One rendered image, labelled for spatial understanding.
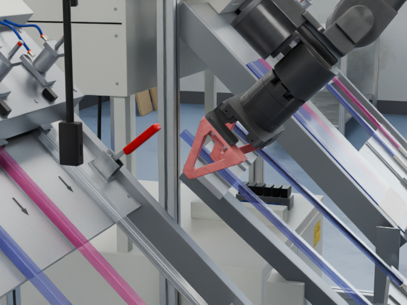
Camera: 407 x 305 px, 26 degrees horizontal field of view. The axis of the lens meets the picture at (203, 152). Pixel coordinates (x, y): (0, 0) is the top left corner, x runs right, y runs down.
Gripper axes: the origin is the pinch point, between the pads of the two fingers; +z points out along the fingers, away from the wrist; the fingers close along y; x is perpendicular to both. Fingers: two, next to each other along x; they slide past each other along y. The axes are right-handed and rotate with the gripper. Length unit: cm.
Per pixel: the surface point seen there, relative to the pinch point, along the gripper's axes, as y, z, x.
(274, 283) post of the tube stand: -28.2, 16.1, 18.8
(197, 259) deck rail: -8.2, 13.4, 8.2
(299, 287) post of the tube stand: -28.6, 13.4, 21.7
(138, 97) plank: -604, 255, -136
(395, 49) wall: -688, 76, -21
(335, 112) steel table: -552, 120, -11
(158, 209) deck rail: -8.5, 13.2, -0.5
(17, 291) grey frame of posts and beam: -13.0, 43.1, -6.3
